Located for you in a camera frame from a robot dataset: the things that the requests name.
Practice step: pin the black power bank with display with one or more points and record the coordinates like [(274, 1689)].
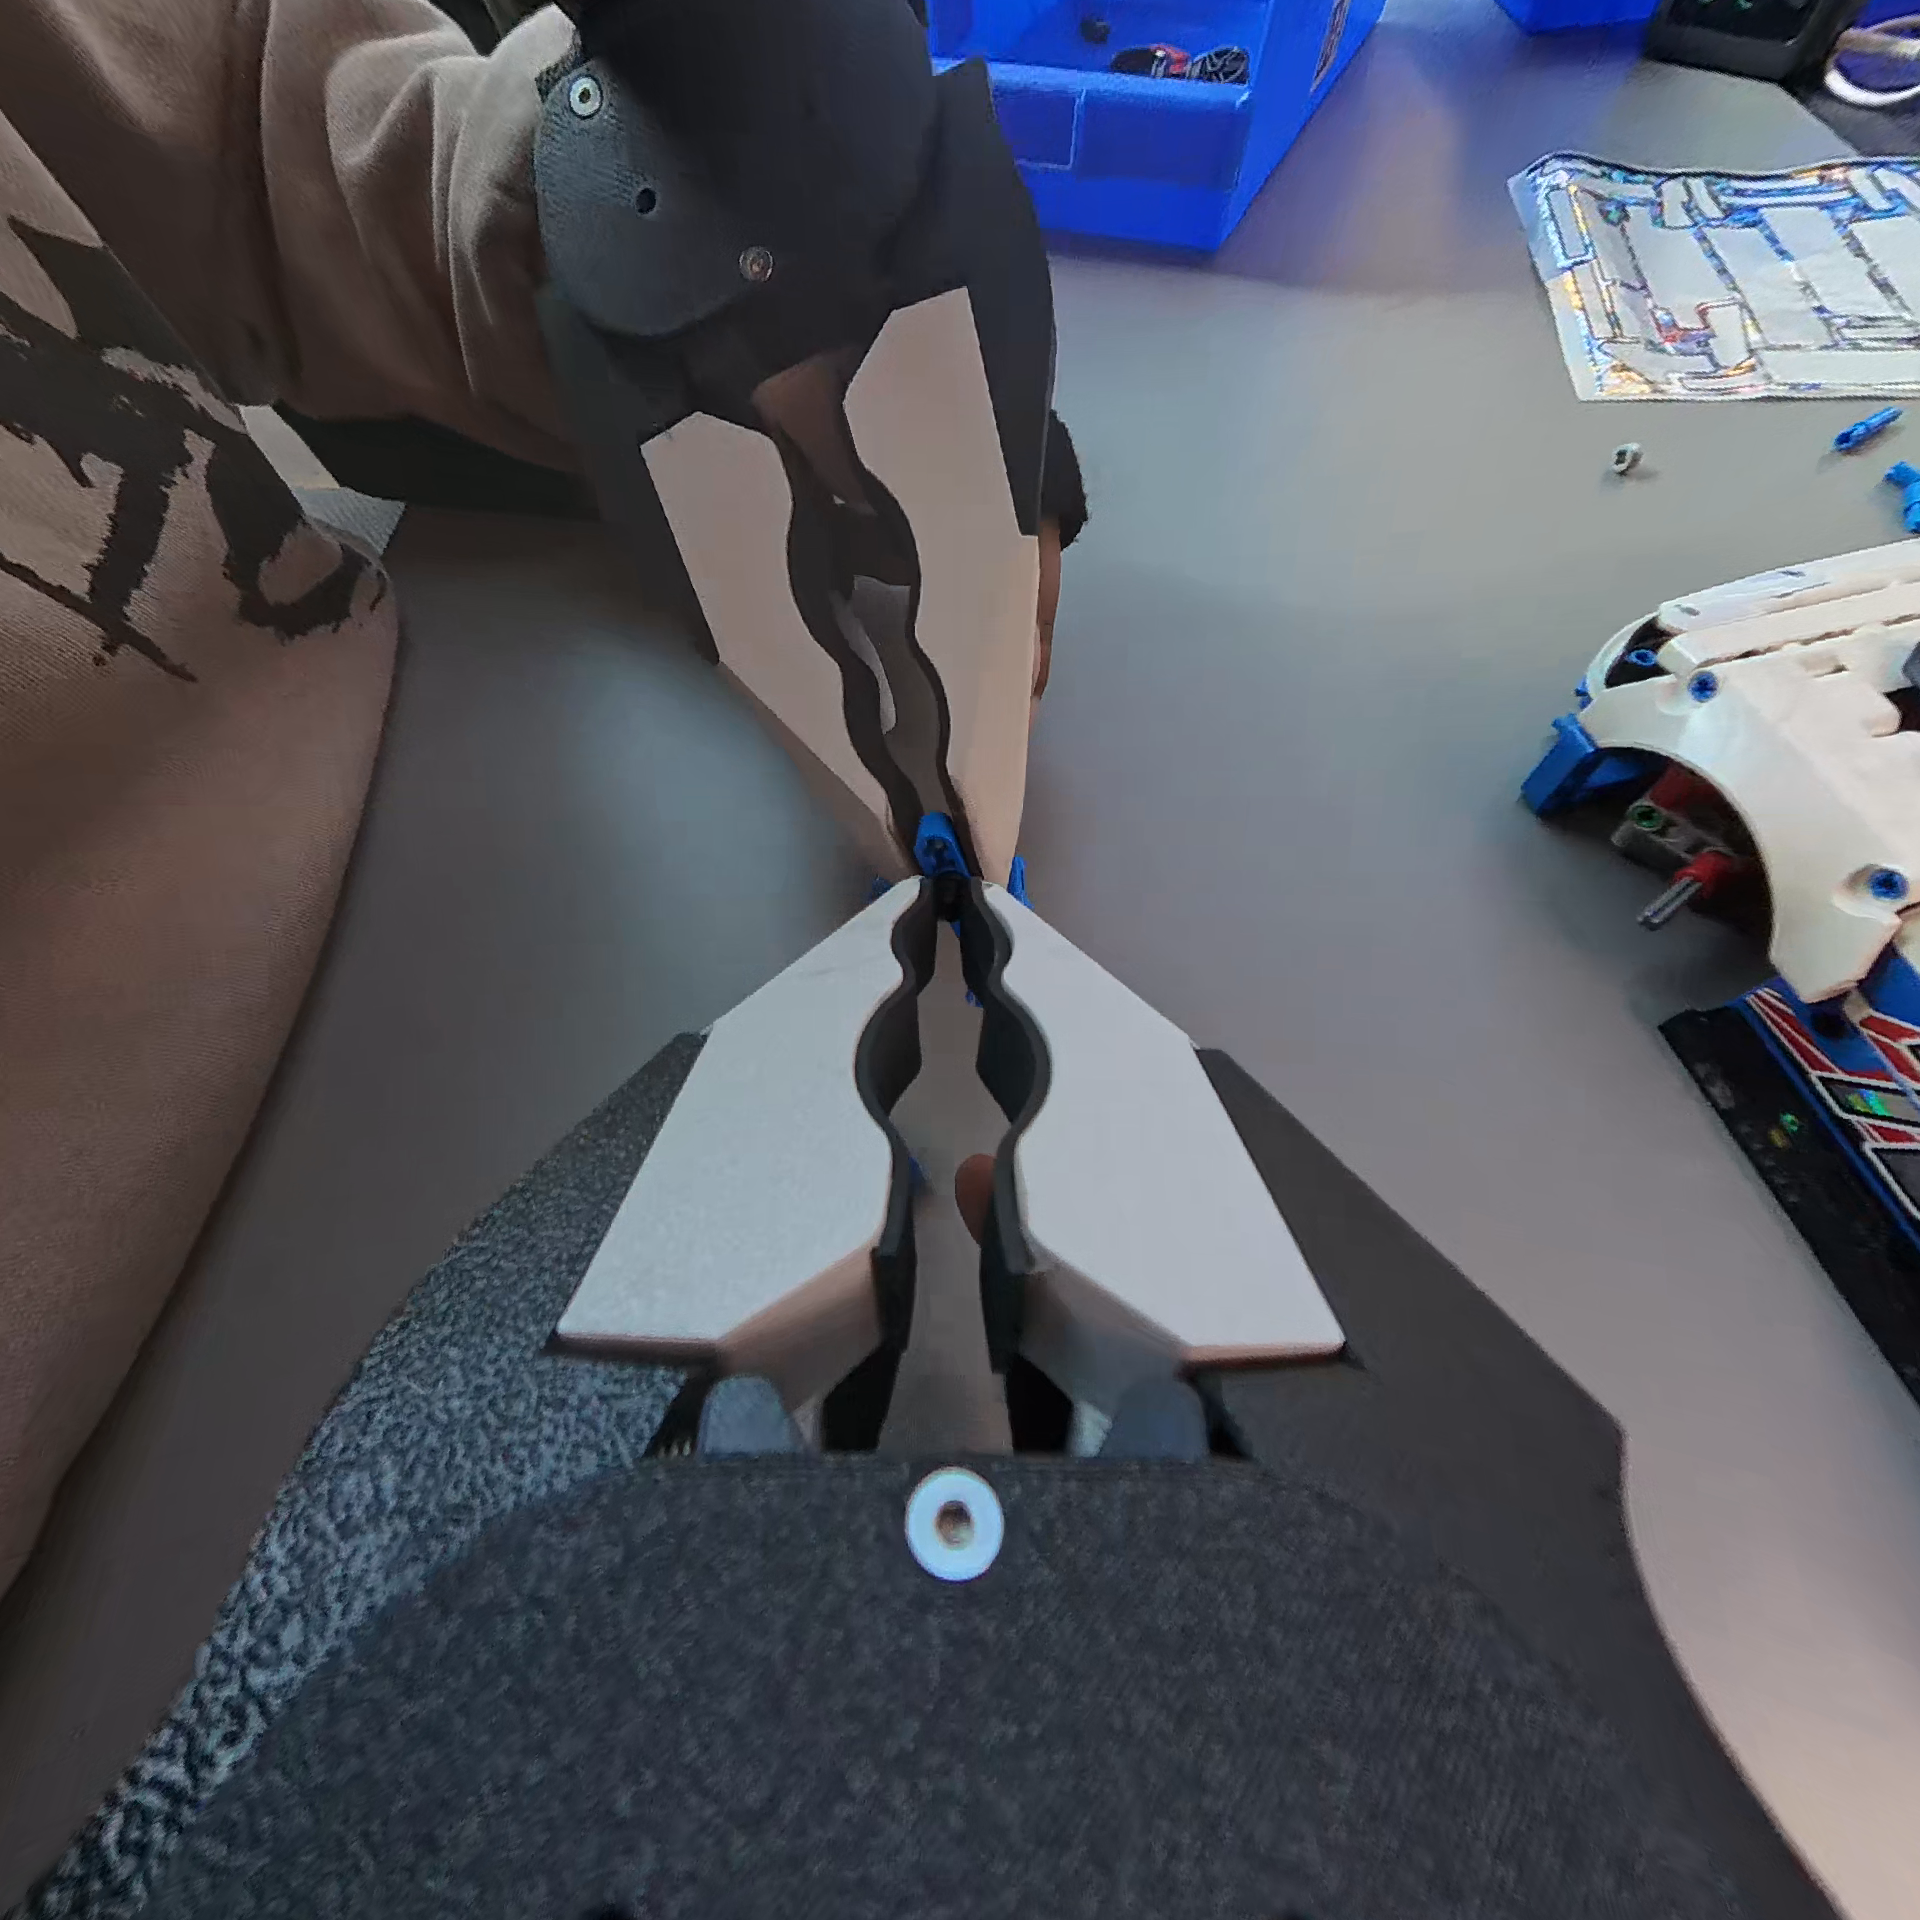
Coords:
[(1756, 31)]

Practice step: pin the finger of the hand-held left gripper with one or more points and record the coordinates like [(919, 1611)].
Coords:
[(735, 570), (967, 523)]

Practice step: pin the person's left forearm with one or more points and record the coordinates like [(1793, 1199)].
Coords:
[(301, 225)]

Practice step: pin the grey desk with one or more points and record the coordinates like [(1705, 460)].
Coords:
[(1349, 751)]

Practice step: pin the person's beige sweatshirt torso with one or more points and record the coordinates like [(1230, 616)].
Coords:
[(149, 974)]

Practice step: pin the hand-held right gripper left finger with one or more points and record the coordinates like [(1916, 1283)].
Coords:
[(721, 1201)]

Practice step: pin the person's right hand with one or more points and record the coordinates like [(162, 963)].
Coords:
[(977, 1201)]

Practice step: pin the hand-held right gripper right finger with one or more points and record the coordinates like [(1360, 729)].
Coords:
[(1170, 1201)]

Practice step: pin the sticker sheet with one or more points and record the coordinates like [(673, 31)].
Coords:
[(1725, 283)]

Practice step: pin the person's left hand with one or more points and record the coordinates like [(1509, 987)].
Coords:
[(1050, 616)]

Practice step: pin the large blue storage bin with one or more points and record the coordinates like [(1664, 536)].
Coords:
[(1576, 12)]

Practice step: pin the blue open-front storage bin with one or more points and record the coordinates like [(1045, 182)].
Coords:
[(1141, 164)]

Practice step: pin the toy brick race car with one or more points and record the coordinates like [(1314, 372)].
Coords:
[(1770, 779)]

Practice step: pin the blue perforated brick beam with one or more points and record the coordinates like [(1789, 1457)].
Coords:
[(941, 848)]

